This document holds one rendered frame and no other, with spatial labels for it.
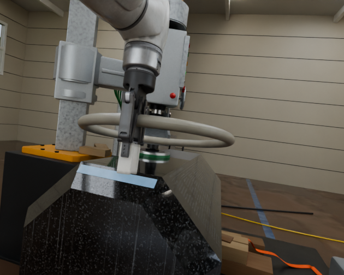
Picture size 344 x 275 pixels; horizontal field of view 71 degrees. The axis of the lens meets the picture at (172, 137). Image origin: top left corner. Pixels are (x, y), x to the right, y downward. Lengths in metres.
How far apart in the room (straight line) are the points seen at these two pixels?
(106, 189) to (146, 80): 0.50
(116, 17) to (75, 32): 1.50
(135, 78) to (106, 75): 1.41
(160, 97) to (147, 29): 0.81
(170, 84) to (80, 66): 0.77
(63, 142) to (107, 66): 0.66
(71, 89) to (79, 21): 0.50
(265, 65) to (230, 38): 1.09
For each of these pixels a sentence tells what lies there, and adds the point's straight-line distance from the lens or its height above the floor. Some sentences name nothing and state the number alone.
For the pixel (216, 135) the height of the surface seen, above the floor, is 1.05.
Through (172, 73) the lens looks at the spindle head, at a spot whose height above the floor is 1.35.
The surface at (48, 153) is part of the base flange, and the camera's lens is 1.85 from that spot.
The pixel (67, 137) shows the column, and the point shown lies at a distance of 1.94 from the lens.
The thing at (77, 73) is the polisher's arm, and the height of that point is 1.34.
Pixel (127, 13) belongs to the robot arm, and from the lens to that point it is 0.53.
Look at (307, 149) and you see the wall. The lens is 6.46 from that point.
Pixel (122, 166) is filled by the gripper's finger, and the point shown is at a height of 0.96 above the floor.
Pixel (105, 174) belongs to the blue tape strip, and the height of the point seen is 0.84.
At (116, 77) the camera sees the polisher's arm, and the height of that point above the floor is 1.38.
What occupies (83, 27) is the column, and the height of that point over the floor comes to 1.69.
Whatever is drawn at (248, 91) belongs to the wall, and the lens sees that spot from 6.30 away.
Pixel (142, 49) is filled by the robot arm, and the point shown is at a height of 1.22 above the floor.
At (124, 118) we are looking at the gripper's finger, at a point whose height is 1.06.
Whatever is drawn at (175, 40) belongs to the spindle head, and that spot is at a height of 1.53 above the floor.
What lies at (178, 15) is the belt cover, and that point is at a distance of 1.45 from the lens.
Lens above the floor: 1.06
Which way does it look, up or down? 3 degrees down
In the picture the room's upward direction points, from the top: 7 degrees clockwise
